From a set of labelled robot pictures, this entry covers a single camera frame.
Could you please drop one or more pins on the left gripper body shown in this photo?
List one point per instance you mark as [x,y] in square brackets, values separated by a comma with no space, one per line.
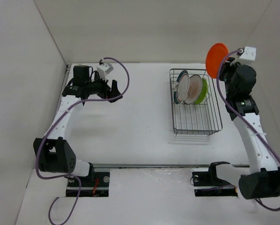
[98,87]

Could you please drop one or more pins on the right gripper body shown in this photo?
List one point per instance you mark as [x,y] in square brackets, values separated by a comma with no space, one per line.
[227,73]

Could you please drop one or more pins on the orange plastic plate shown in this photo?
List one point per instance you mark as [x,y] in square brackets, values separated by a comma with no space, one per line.
[214,58]

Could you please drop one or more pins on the green plastic plate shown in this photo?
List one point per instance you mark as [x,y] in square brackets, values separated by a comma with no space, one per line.
[203,92]

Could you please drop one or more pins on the orange patterned white plate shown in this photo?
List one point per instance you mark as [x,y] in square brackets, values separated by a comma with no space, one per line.
[194,89]

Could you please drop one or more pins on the green red rimmed white plate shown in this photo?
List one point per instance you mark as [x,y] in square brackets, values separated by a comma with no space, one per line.
[181,87]

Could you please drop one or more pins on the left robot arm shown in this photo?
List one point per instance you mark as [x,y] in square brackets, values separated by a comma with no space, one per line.
[53,152]

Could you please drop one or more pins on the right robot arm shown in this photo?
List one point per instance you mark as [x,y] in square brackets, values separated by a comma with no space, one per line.
[263,180]

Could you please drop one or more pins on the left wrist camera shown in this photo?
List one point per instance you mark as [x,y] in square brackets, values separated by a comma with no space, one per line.
[104,69]

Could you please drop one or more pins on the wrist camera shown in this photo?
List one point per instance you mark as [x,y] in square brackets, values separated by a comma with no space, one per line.
[245,56]
[104,69]

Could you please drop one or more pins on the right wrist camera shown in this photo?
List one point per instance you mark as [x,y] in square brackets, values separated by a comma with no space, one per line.
[245,56]

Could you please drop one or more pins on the wire dish rack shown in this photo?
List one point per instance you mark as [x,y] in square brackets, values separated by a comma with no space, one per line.
[195,119]

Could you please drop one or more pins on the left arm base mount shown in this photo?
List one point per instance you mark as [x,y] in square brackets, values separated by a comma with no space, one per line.
[96,187]

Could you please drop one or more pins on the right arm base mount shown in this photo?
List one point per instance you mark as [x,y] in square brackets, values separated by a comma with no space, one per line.
[206,185]

